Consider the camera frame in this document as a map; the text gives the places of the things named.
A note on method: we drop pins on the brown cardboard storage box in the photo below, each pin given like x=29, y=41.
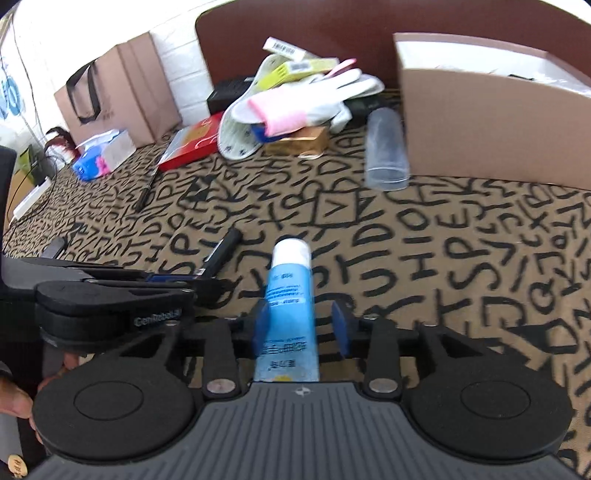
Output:
x=484, y=108

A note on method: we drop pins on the white barcode small box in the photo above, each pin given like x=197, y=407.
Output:
x=284, y=49

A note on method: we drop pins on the blue white cream tube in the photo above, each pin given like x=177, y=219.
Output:
x=289, y=350

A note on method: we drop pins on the red flat box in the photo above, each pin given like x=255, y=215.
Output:
x=192, y=143

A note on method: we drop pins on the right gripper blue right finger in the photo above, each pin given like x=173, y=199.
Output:
x=342, y=323

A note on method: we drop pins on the white power strip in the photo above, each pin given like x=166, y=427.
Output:
x=27, y=203

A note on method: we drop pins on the dark red headboard panel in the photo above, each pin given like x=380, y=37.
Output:
x=231, y=36

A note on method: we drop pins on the thin black pen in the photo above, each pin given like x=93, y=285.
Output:
x=145, y=192

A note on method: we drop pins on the clear plastic cup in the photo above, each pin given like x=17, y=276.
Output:
x=387, y=166

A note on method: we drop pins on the gold small box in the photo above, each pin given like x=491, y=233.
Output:
x=309, y=141

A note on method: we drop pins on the black box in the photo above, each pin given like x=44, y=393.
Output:
x=226, y=92

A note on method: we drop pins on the pink nail file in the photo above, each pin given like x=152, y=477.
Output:
x=342, y=67

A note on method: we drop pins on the black marker pen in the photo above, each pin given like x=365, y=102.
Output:
x=221, y=253

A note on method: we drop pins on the white glove pink cuff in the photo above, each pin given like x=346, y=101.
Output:
x=295, y=105

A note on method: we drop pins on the yellow green small box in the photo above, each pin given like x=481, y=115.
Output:
x=276, y=70

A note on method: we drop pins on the blue tissue pack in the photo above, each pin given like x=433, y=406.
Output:
x=102, y=154

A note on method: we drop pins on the person's left hand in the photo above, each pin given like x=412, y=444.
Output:
x=16, y=401

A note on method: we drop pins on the letter pattern table cloth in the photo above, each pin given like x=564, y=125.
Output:
x=503, y=261

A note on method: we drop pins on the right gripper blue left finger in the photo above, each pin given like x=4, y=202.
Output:
x=261, y=325

